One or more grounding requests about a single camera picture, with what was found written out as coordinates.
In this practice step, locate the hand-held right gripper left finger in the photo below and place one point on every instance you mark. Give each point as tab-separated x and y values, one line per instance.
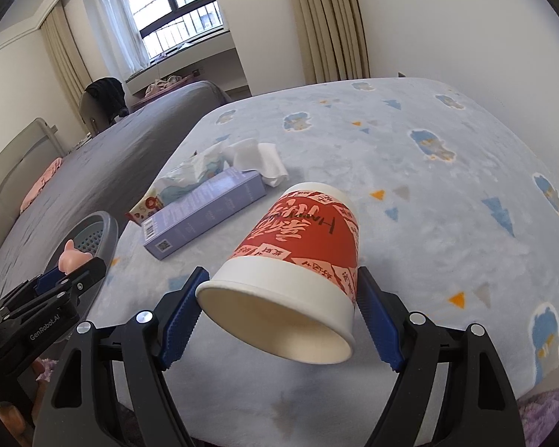
181	321

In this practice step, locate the red and white paper cup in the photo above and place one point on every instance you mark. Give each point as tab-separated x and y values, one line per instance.
298	237

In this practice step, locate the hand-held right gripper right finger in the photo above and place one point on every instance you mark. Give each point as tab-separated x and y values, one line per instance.
377	316

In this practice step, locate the narrow beige curtain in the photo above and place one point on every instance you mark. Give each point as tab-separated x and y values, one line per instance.
65	56

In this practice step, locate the barred window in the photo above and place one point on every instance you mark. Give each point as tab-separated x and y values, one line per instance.
177	4

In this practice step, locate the grey padded headboard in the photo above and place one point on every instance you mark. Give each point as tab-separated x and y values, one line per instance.
14	153

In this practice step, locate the pink cloth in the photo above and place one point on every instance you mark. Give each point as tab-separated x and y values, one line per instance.
39	184

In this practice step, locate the pink storage box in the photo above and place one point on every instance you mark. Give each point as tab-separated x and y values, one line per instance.
142	95

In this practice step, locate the light blue printed blanket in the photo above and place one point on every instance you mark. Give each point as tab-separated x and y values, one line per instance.
447	172

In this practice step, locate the pile of beige clothes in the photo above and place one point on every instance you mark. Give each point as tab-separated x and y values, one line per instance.
165	84

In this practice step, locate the blue white tissue pack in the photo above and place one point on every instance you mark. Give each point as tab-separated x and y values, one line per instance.
191	181

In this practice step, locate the white window bench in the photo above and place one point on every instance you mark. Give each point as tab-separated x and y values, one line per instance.
219	63

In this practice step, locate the white tissue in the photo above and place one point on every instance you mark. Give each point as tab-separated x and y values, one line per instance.
270	163

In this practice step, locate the grey perforated plastic basket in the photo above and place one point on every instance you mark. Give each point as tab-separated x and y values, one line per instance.
105	228

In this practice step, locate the grey bed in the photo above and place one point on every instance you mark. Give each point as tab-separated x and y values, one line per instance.
121	149

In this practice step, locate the long purple box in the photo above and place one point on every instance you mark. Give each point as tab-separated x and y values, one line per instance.
205	209

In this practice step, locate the black jacket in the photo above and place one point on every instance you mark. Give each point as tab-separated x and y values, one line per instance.
107	95

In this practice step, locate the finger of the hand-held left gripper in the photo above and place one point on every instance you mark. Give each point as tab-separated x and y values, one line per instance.
49	278
88	272

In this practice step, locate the pink pig toy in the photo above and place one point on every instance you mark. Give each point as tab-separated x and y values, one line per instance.
72	256

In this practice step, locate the red patterned snack wrapper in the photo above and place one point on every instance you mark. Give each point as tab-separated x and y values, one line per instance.
144	207

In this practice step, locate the wide beige curtain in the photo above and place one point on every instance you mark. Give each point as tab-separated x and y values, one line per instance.
330	18

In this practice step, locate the white sheer curtain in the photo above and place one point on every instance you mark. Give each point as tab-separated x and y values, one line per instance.
121	28

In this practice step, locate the beige chair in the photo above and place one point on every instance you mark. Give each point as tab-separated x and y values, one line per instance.
88	111

